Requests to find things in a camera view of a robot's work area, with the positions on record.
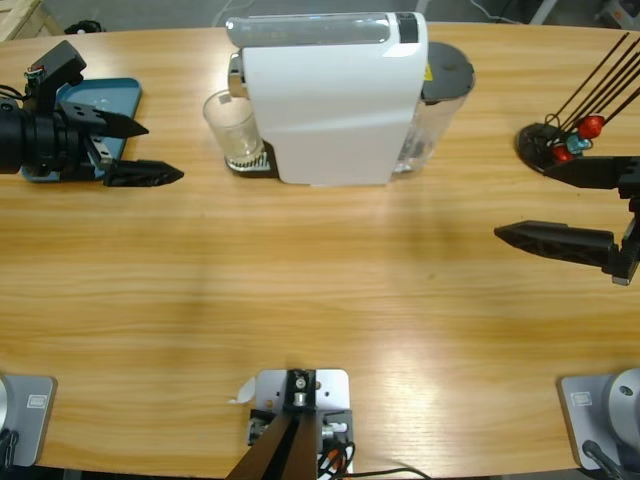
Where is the white capsule coffee machine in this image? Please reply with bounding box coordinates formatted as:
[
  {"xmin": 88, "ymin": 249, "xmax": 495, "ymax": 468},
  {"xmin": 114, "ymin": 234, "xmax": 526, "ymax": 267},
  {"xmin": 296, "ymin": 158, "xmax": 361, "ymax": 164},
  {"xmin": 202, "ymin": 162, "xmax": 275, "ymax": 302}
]
[{"xmin": 223, "ymin": 10, "xmax": 430, "ymax": 189}]

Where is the metal drip tray grate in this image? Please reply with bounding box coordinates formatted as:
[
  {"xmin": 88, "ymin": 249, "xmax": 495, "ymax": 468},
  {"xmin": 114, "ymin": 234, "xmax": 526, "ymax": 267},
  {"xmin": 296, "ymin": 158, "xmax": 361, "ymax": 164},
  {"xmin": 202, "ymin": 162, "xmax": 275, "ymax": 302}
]
[{"xmin": 224, "ymin": 152, "xmax": 274, "ymax": 174}]

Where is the grey coffee machine lever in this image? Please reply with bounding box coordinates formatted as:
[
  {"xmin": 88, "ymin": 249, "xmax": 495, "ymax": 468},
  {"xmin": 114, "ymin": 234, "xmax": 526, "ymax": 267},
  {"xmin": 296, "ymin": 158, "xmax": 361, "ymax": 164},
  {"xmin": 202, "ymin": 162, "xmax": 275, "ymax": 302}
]
[{"xmin": 224, "ymin": 13, "xmax": 396, "ymax": 49}]

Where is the clear drinking glass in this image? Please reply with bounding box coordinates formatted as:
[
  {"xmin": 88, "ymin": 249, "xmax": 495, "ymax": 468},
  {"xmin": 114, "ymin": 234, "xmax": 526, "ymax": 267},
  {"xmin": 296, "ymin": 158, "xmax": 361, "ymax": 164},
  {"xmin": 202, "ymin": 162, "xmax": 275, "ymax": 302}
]
[{"xmin": 202, "ymin": 89, "xmax": 266, "ymax": 171}]

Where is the black capsule holder with rods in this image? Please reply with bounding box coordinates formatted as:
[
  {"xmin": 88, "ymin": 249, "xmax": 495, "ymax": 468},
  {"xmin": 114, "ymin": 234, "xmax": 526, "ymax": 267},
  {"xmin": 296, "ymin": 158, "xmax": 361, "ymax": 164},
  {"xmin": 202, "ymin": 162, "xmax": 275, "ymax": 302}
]
[{"xmin": 514, "ymin": 32, "xmax": 640, "ymax": 177}]

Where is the blue coffee capsule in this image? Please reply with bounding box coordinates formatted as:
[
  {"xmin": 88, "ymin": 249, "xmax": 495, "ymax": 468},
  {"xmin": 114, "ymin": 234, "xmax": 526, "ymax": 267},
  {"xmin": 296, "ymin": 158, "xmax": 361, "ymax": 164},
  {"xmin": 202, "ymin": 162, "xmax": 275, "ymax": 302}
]
[{"xmin": 566, "ymin": 132, "xmax": 594, "ymax": 154}]

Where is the white paper scrap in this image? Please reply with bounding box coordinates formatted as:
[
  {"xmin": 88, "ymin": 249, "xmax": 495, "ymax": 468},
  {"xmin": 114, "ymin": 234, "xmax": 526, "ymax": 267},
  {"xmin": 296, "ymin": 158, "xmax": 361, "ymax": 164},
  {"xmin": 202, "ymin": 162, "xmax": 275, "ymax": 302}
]
[{"xmin": 228, "ymin": 377, "xmax": 257, "ymax": 405}]

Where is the teal plastic tray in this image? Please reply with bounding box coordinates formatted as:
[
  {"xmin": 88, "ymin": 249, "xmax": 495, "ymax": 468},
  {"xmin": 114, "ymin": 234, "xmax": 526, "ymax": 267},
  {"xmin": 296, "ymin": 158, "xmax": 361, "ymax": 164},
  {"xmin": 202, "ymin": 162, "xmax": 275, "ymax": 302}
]
[{"xmin": 20, "ymin": 77, "xmax": 144, "ymax": 184}]

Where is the black mount cable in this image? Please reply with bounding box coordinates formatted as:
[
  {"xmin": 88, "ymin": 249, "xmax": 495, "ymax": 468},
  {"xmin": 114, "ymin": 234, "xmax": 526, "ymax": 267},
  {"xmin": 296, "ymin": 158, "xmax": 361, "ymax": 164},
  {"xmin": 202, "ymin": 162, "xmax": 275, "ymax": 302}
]
[{"xmin": 349, "ymin": 467, "xmax": 431, "ymax": 480}]

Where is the white mount block dark post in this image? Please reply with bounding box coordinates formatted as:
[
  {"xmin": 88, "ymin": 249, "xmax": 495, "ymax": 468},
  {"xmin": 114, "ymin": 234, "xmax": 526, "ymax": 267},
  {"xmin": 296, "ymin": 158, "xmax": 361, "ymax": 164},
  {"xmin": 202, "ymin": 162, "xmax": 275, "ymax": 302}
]
[{"xmin": 224, "ymin": 368, "xmax": 357, "ymax": 480}]

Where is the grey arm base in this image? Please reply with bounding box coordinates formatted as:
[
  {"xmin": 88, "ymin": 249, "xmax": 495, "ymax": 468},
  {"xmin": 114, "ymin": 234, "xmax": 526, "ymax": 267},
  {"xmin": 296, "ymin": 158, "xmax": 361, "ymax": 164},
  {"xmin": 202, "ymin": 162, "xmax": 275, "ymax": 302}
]
[
  {"xmin": 557, "ymin": 368, "xmax": 640, "ymax": 471},
  {"xmin": 0, "ymin": 373, "xmax": 58, "ymax": 467}
]

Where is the orange white cable bundle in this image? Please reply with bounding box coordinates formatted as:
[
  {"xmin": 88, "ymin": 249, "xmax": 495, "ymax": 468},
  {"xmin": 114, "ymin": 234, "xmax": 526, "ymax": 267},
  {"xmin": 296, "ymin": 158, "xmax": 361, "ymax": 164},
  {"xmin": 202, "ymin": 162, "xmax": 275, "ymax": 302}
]
[{"xmin": 317, "ymin": 442, "xmax": 356, "ymax": 476}]

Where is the black base cable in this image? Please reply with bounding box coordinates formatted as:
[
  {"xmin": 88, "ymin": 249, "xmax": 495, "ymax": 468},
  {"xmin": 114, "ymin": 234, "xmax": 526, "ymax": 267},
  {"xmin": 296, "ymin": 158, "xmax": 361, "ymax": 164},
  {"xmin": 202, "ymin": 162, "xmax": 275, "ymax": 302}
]
[
  {"xmin": 582, "ymin": 439, "xmax": 626, "ymax": 480},
  {"xmin": 0, "ymin": 429, "xmax": 21, "ymax": 469}
]

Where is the clear water tank dark lid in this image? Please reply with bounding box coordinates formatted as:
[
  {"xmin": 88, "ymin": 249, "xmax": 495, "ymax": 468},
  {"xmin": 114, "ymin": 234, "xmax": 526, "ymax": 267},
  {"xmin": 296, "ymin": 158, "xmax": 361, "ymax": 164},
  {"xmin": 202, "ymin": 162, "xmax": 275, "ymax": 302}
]
[{"xmin": 392, "ymin": 41, "xmax": 477, "ymax": 180}]

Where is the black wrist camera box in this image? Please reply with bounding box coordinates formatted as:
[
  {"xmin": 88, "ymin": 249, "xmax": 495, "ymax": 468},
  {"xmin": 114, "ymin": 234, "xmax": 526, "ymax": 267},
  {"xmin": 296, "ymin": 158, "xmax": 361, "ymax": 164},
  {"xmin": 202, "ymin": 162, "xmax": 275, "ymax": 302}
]
[{"xmin": 23, "ymin": 39, "xmax": 87, "ymax": 116}]

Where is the orange grey equipment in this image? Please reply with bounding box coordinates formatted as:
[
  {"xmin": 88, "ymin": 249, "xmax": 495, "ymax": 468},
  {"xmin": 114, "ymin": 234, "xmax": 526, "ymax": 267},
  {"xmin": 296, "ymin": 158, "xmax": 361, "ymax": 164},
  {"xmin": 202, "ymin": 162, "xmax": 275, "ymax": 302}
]
[{"xmin": 597, "ymin": 0, "xmax": 640, "ymax": 26}]

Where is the white floor cable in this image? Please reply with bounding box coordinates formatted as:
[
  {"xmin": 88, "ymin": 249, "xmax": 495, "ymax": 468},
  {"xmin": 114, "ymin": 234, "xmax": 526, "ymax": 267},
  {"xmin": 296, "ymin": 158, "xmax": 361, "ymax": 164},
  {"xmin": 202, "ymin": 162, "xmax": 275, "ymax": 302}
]
[
  {"xmin": 469, "ymin": 0, "xmax": 521, "ymax": 24},
  {"xmin": 212, "ymin": 0, "xmax": 236, "ymax": 26}
]

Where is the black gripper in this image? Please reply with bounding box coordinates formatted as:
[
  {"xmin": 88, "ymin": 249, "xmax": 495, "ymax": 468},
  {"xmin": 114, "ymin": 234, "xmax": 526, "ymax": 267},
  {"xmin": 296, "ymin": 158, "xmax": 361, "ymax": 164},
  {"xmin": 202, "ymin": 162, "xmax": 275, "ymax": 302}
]
[
  {"xmin": 0, "ymin": 99, "xmax": 185, "ymax": 189},
  {"xmin": 493, "ymin": 155, "xmax": 640, "ymax": 287}
]

